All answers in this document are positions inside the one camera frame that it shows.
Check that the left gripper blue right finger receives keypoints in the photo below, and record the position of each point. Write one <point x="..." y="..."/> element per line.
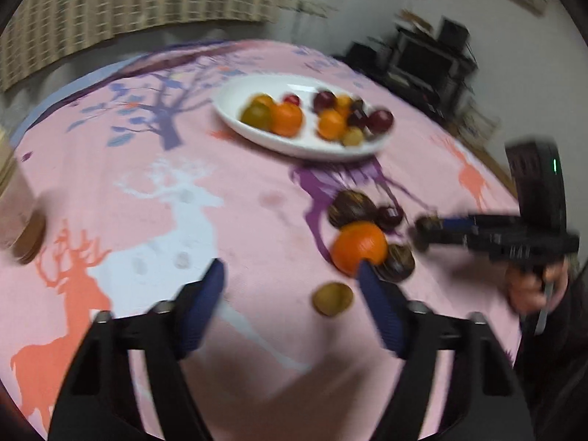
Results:
<point x="484" y="400"/>

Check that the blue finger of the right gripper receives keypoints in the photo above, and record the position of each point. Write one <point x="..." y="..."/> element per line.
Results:
<point x="481" y="223"/>
<point x="468" y="241"/>

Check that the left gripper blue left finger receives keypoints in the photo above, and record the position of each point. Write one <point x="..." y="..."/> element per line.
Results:
<point x="97" y="401"/>

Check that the large orange tangerine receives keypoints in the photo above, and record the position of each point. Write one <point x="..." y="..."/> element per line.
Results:
<point x="356" y="242"/>

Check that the dark red plum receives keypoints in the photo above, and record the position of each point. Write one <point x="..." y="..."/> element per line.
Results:
<point x="380" y="121"/>

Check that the greenish yellow citrus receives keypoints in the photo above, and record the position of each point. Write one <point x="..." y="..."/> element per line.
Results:
<point x="258" y="116"/>

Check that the right hand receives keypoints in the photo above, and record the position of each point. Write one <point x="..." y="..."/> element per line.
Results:
<point x="524" y="289"/>

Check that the dark brown water chestnut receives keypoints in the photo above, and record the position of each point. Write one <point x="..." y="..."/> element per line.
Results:
<point x="350" y="206"/>
<point x="398" y="265"/>
<point x="425" y="231"/>

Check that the dark red cherry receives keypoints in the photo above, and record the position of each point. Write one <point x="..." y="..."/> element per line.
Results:
<point x="389" y="217"/>

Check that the pink deer print tablecloth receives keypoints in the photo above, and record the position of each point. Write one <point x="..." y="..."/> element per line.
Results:
<point x="143" y="185"/>

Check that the small yellow-green kumquat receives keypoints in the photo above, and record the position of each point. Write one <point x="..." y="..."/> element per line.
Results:
<point x="332" y="299"/>

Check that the black shelf with monitor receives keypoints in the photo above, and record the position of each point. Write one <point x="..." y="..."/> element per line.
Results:
<point x="430" y="73"/>

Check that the small orange kumquat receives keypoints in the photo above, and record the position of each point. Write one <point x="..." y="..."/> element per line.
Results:
<point x="331" y="125"/>

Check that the white oval plate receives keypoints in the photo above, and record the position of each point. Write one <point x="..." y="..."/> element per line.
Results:
<point x="235" y="96"/>

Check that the pink cup with lid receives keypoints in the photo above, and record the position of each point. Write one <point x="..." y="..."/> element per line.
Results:
<point x="22" y="220"/>

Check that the orange mandarin with stem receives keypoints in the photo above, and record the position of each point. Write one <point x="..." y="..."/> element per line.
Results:
<point x="287" y="120"/>

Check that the small orange mandarin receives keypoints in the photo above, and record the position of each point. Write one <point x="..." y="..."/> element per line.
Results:
<point x="263" y="99"/>

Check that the striped beige curtain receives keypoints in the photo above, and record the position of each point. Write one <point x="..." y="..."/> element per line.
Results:
<point x="42" y="32"/>

